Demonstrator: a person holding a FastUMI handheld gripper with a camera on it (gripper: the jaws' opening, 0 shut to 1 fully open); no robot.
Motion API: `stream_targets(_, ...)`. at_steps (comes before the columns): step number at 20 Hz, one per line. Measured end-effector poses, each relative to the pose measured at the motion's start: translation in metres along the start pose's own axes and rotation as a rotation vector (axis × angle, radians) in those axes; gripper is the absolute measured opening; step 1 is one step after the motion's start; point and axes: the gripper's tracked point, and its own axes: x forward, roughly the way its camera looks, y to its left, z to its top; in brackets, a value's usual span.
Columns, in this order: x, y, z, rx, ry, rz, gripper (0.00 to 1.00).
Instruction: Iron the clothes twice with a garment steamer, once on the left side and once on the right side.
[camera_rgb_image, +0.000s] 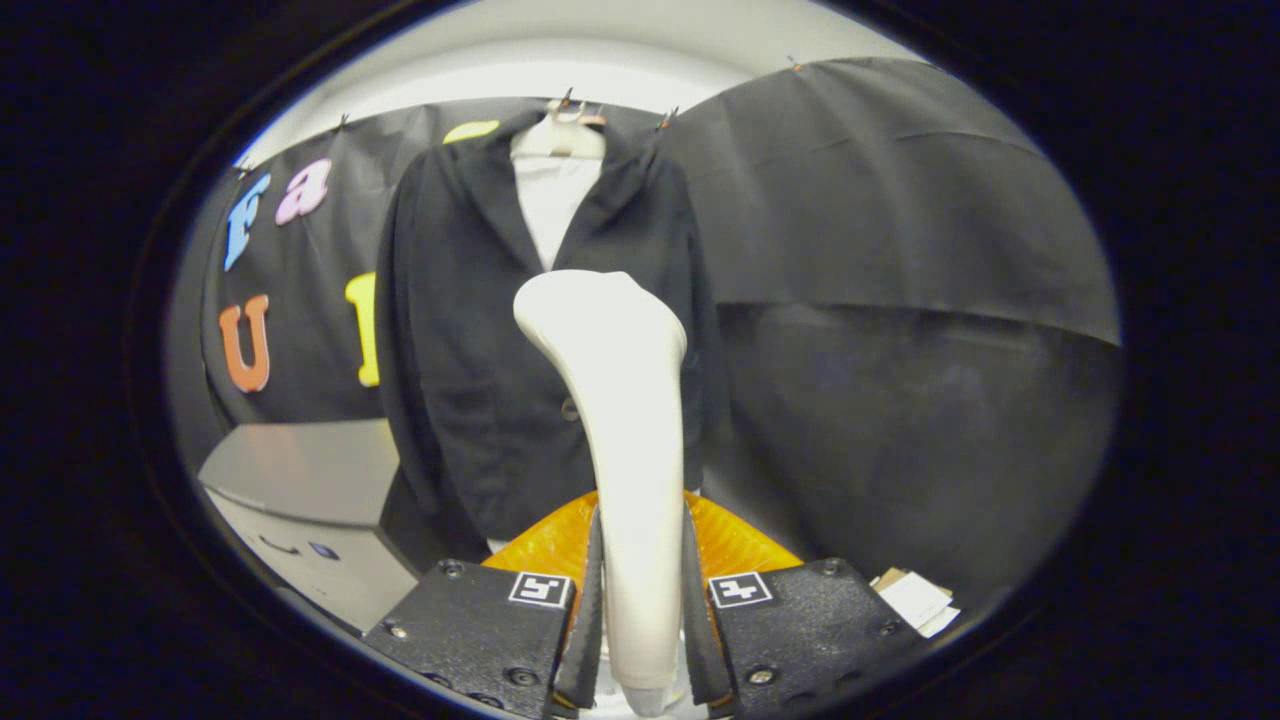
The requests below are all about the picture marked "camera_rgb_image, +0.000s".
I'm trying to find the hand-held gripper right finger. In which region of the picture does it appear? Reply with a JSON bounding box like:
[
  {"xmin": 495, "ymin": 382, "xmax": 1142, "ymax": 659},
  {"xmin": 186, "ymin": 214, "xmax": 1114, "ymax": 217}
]
[{"xmin": 683, "ymin": 490, "xmax": 926, "ymax": 717}]

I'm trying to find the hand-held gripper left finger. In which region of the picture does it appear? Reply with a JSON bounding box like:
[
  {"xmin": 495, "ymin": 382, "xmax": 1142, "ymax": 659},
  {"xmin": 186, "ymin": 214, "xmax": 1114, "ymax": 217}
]
[{"xmin": 362, "ymin": 490, "xmax": 606, "ymax": 720}]

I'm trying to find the black jacket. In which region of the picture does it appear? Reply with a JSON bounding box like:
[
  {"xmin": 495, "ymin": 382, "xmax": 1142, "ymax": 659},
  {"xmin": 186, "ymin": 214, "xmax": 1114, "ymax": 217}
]
[{"xmin": 375, "ymin": 110, "xmax": 727, "ymax": 561}]

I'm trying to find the white garment steamer handle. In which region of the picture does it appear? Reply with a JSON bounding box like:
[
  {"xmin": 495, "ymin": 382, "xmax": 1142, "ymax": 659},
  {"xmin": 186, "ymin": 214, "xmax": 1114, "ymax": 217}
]
[{"xmin": 513, "ymin": 270, "xmax": 689, "ymax": 717}]

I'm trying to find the grey cabinet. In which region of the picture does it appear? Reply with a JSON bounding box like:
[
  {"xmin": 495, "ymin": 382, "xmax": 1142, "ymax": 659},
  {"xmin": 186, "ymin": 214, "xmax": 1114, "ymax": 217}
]
[{"xmin": 198, "ymin": 418, "xmax": 421, "ymax": 634}]

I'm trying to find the black backdrop cloth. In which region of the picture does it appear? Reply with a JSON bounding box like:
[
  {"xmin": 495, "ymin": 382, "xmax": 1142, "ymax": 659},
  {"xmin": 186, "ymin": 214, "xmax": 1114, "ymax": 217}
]
[{"xmin": 200, "ymin": 57, "xmax": 1123, "ymax": 603}]

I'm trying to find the white mannequin torso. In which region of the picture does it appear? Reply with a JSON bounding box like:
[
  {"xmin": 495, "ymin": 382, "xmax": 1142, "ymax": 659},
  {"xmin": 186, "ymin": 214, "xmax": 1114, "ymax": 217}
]
[{"xmin": 510, "ymin": 100, "xmax": 608, "ymax": 272}]

